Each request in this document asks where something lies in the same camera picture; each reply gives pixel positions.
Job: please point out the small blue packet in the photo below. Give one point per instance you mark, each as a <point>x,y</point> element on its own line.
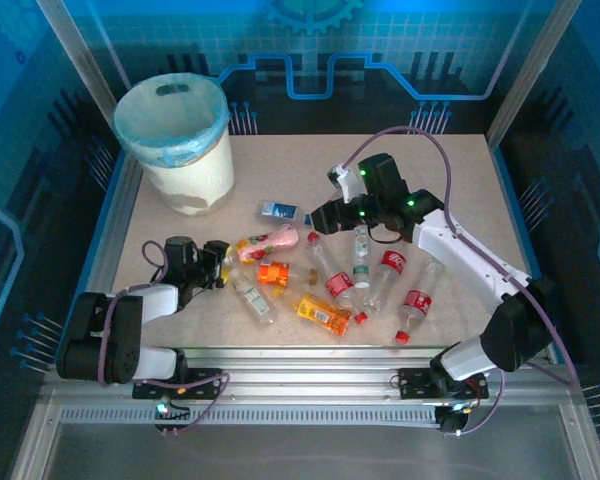
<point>280,210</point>

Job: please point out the loose red bottle cap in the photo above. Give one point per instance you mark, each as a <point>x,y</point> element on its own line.
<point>314,238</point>

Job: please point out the loose blue bottle cap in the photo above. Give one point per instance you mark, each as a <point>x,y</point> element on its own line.
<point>308,219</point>

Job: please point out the red label bottle red cap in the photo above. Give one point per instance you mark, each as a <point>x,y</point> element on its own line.
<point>340,286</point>
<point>417,302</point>

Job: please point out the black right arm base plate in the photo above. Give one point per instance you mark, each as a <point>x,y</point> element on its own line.
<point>415,385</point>

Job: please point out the pink plastic bottle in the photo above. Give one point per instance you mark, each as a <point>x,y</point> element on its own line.
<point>275,240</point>

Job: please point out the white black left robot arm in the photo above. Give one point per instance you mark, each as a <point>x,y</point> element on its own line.
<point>155,301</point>

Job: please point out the aluminium frame post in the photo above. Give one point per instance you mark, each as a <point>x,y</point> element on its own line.
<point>530,50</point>
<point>87,50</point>

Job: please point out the orange label bottle yellow cap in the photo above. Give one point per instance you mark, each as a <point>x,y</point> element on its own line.
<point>275,273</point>

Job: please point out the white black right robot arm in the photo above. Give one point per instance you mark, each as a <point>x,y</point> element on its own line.
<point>460,250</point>

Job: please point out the white waste bin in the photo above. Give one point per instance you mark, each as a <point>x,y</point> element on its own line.
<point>200,175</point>

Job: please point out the small clear green-white label bottle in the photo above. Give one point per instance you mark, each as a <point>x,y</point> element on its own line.
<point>252,297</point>

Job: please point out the green label bottle white cap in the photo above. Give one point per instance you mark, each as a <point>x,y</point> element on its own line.
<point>361,260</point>

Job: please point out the aluminium front rail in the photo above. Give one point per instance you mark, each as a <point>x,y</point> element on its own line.
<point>305,370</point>

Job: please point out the blue plastic bin liner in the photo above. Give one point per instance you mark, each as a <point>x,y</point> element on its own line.
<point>165,120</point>

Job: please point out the aluminium side rail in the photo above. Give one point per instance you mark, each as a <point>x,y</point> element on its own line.
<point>120,200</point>

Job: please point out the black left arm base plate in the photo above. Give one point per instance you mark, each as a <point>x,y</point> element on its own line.
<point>205,380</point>

